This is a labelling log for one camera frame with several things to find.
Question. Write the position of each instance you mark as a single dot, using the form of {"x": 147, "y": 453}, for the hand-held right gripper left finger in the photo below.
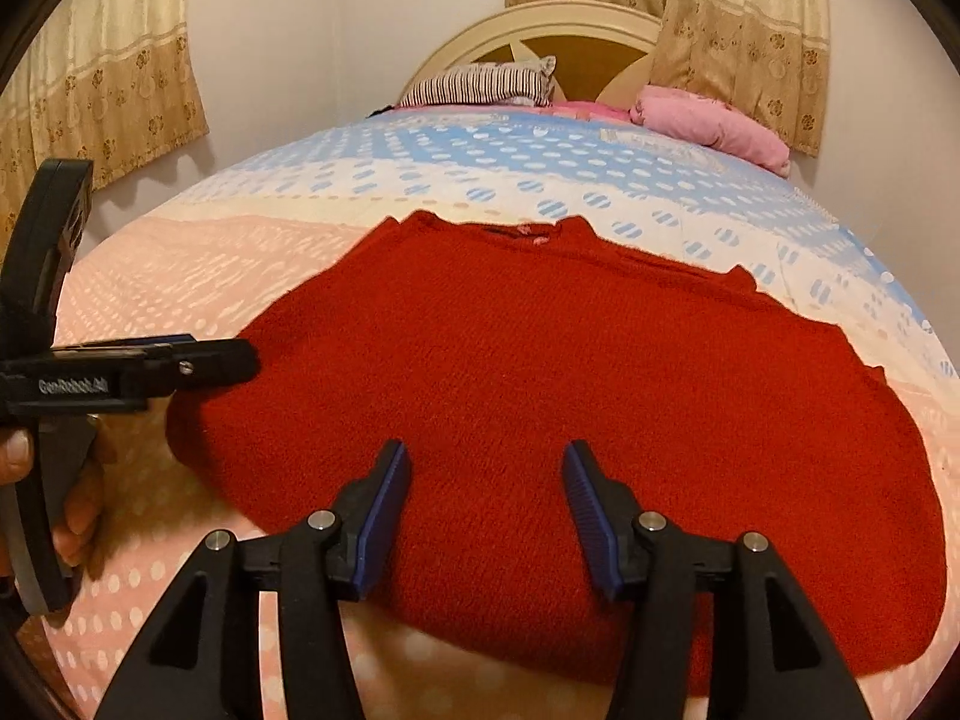
{"x": 382, "y": 510}

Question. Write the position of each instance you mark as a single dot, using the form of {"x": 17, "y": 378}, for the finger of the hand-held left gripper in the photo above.
{"x": 210, "y": 364}

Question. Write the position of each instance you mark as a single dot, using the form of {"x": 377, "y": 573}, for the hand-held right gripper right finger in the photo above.
{"x": 589, "y": 510}

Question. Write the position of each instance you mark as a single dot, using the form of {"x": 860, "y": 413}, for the red knitted sweater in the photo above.
{"x": 525, "y": 352}

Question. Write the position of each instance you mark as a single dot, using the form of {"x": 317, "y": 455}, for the person's left hand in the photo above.
{"x": 79, "y": 510}

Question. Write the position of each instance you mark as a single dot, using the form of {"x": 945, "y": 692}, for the dotted pink and blue blanket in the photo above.
{"x": 225, "y": 262}

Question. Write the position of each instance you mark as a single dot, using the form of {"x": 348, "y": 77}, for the dark cloth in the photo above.
{"x": 381, "y": 110}

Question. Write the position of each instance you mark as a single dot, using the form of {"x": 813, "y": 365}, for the striped pillow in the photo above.
{"x": 472, "y": 82}

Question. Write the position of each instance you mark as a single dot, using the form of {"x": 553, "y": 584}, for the pink bed sheet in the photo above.
{"x": 592, "y": 109}

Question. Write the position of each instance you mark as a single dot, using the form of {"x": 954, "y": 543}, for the pink pillow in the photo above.
{"x": 705, "y": 120}

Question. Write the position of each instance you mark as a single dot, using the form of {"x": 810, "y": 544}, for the cream wooden headboard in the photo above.
{"x": 525, "y": 15}

